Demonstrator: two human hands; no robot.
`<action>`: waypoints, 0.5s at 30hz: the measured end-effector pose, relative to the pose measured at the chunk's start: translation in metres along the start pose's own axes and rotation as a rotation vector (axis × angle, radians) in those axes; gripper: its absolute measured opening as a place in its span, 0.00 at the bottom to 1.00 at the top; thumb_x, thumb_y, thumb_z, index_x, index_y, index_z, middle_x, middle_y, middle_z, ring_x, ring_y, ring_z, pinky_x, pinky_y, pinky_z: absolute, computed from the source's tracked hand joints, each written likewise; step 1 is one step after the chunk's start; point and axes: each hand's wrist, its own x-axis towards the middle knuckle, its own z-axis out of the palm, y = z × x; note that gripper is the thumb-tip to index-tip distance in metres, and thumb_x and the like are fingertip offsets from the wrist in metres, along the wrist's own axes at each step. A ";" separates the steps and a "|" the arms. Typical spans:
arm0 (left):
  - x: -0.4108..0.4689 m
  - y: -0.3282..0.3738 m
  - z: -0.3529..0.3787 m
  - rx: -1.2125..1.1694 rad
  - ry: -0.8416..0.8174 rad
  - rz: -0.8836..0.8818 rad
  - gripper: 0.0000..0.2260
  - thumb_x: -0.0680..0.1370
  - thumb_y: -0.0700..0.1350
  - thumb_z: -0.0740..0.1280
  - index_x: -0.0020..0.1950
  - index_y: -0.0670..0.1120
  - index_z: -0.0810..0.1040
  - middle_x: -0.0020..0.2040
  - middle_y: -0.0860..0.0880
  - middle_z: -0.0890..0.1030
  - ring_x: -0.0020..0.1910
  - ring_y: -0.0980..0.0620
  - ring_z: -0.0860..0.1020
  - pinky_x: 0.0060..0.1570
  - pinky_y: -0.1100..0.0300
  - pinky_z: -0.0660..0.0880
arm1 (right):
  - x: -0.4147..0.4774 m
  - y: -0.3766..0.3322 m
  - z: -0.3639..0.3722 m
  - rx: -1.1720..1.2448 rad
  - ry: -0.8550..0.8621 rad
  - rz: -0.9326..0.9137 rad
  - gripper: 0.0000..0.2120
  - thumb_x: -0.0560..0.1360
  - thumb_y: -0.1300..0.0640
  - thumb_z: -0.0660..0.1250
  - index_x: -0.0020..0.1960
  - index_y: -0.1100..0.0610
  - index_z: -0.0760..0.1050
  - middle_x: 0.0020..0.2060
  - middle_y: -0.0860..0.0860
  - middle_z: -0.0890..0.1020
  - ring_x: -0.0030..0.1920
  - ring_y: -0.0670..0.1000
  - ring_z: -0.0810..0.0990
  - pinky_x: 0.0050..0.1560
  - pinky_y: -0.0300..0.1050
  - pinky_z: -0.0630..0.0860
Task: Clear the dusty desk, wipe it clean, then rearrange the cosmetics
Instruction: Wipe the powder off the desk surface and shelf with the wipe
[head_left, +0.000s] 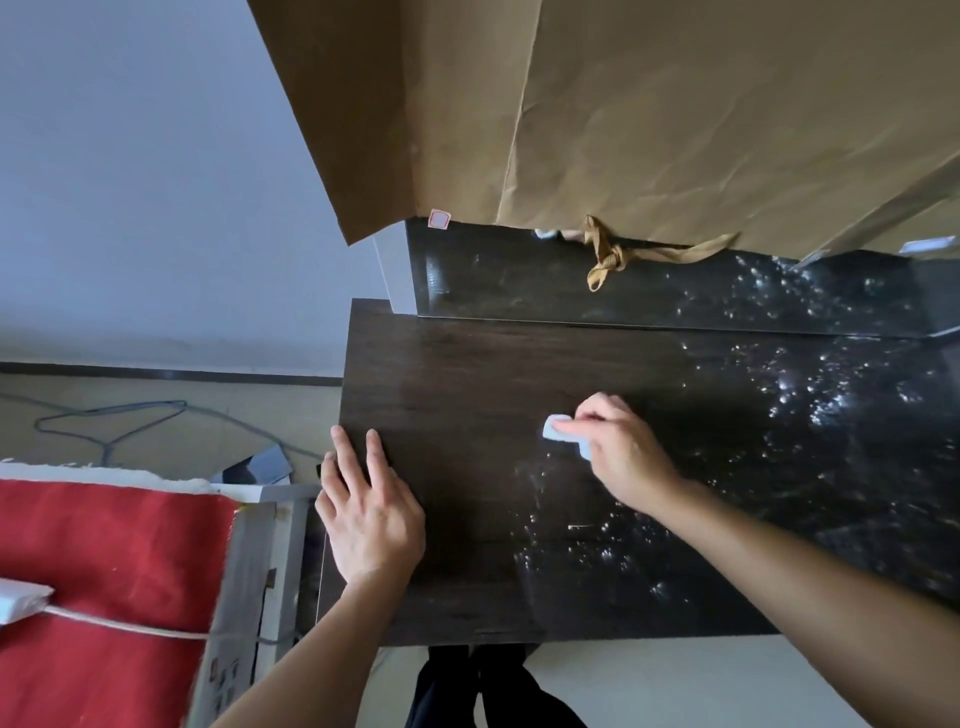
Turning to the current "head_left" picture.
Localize person's left hand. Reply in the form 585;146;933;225
315;425;427;595

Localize person's right hand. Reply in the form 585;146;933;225
552;392;687;519

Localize light blue plastic scraper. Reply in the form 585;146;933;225
542;414;595;463

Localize dark wood-grain adhesive film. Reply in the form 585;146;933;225
315;298;960;648

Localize person's right forearm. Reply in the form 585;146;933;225
654;480;960;728

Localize person's left forearm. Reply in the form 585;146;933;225
213;577;408;728

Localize dark grey flat case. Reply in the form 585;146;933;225
210;444;294;487

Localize glossy dark panel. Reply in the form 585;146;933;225
405;220;960;340

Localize white cabinet side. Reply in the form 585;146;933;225
372;221;419;316

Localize white frayed cloth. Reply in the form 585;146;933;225
0;459;220;498

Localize red cloth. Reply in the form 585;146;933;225
0;478;243;728

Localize person's black trousers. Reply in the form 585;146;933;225
405;643;588;728

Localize large brown paper bag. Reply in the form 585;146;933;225
247;0;960;262

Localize white power adapter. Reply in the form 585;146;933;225
0;577;56;626

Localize brown ribbon bag handle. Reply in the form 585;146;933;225
583;215;741;294

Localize grey cable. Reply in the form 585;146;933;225
33;399;325;468

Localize white cable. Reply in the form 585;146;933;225
41;603;285;648

